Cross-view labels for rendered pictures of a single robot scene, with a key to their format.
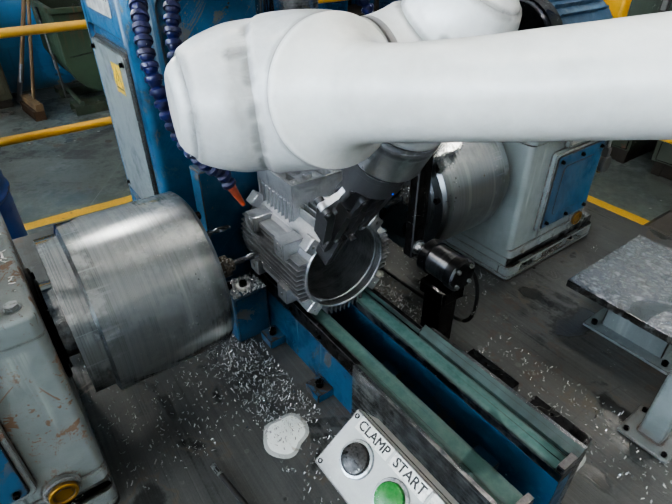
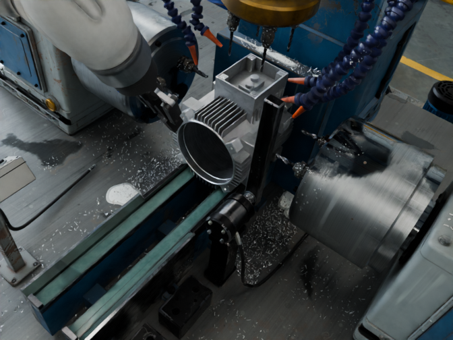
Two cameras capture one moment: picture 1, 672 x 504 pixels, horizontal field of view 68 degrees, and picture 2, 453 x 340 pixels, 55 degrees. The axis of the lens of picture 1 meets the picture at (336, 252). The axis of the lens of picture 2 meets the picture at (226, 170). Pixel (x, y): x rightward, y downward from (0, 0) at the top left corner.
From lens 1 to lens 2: 0.80 m
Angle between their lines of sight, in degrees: 50
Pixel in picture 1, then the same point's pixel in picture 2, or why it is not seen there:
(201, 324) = (111, 92)
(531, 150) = (418, 255)
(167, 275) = not seen: hidden behind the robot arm
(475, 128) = not seen: outside the picture
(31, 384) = (46, 46)
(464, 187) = (321, 204)
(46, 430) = (50, 72)
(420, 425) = (92, 237)
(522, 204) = (391, 294)
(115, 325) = not seen: hidden behind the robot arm
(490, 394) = (133, 285)
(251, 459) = (103, 182)
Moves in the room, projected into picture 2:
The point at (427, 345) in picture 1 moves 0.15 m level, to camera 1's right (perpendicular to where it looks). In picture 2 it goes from (177, 240) to (195, 309)
